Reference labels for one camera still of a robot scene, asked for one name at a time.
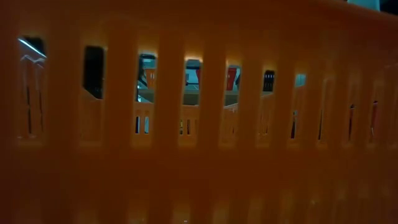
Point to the black vented box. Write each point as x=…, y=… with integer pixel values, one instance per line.
x=268, y=81

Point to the red slotted plastic basket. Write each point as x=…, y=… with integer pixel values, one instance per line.
x=231, y=79

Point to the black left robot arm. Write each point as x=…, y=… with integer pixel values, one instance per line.
x=93, y=71

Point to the orange slotted plastic basket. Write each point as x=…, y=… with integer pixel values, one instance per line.
x=151, y=78
x=199, y=174

